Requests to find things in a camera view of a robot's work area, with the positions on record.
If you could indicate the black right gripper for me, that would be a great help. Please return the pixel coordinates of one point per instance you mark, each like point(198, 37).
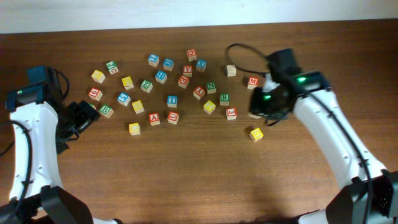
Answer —
point(257, 105)

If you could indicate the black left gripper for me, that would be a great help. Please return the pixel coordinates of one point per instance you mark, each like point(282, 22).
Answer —
point(87, 113)

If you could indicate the green R block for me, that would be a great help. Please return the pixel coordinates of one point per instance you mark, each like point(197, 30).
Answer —
point(224, 99)

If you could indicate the yellow C block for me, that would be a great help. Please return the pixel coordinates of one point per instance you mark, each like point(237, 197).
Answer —
point(134, 129)

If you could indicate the red I block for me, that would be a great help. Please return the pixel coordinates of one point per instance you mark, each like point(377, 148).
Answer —
point(254, 116)

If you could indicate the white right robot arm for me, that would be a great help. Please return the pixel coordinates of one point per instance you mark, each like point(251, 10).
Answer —
point(367, 190)

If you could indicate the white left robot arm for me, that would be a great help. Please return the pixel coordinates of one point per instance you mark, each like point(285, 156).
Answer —
point(43, 125)

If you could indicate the red 9 block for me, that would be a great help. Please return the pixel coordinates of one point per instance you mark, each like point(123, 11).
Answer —
point(95, 94)

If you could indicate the green B block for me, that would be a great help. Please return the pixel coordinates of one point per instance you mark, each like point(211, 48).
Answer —
point(106, 111)

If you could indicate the red M block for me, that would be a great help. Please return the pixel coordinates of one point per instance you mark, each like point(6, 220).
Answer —
point(252, 83)

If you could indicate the yellow K block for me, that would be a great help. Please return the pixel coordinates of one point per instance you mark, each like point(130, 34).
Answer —
point(256, 134)

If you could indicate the red 3 block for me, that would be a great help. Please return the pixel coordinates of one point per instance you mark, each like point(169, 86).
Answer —
point(231, 113)

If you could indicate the yellow block far left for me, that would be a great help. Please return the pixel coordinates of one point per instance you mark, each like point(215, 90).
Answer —
point(98, 76)

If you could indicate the blue 5 block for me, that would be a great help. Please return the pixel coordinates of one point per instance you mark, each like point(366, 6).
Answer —
point(123, 99)

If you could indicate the plain wooden block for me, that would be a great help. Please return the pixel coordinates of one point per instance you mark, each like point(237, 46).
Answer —
point(231, 70)

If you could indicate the green J block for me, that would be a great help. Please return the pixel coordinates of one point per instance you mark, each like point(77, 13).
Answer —
point(112, 67)

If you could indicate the yellow block upper left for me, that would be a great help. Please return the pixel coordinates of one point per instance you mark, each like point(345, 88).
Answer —
point(127, 83)

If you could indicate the yellow S block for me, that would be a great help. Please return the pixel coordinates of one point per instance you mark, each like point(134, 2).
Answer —
point(137, 106)

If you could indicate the yellow block centre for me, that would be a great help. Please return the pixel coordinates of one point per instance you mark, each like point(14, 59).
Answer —
point(209, 107)

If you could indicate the green N block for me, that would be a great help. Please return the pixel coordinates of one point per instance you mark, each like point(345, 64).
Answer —
point(211, 87)

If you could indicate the green Z block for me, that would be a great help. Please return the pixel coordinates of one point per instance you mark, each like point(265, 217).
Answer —
point(146, 86)

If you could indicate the red Y block lower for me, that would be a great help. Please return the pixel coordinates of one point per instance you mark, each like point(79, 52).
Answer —
point(199, 92)

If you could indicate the red y block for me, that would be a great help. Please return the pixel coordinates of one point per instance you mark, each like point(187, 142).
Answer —
point(199, 92)
point(187, 70)

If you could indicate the red A block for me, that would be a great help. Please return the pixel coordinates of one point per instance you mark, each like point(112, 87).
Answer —
point(154, 119)

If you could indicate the blue X block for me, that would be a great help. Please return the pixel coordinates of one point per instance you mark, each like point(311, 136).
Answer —
point(201, 65)

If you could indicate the blue H block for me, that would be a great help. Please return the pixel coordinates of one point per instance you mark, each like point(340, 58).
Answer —
point(161, 77)

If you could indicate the red Y block upper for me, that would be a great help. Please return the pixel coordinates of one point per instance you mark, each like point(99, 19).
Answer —
point(187, 70)

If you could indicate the red E block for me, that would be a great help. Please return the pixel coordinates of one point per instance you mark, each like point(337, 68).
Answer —
point(183, 81)

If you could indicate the blue T block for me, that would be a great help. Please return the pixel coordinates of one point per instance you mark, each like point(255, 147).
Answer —
point(172, 101)

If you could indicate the red U block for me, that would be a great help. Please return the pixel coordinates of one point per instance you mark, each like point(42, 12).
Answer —
point(173, 117)

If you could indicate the red Q block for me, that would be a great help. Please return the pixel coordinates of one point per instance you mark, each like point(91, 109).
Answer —
point(191, 55)

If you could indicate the blue D block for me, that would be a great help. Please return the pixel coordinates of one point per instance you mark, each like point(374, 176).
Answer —
point(168, 64)

